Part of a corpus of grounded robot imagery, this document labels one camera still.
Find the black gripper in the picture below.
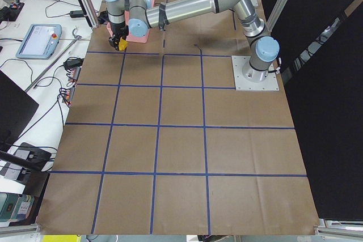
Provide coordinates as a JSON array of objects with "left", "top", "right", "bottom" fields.
[{"left": 108, "top": 22, "right": 129, "bottom": 50}]

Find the yellow toy block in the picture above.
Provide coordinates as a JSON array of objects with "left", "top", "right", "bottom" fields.
[{"left": 118, "top": 38, "right": 128, "bottom": 51}]

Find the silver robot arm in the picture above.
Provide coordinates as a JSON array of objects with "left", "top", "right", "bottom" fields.
[{"left": 105, "top": 0, "right": 280, "bottom": 83}]

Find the pink plastic box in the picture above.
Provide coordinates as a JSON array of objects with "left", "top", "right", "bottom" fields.
[{"left": 107, "top": 0, "right": 155, "bottom": 43}]

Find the metal rod with hook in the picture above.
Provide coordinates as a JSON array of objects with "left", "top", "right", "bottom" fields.
[{"left": 24, "top": 27, "right": 82, "bottom": 93}]

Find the black power adapter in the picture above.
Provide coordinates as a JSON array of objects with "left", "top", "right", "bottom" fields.
[{"left": 69, "top": 10, "right": 84, "bottom": 18}]

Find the blue teach pendant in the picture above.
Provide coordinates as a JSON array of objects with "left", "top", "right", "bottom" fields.
[{"left": 16, "top": 24, "right": 62, "bottom": 60}]

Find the brown paper table cover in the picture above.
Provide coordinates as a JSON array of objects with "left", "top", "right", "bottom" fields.
[{"left": 37, "top": 11, "right": 318, "bottom": 235}]

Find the black monitor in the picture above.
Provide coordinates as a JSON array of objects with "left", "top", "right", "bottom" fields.
[{"left": 0, "top": 71, "right": 39, "bottom": 152}]

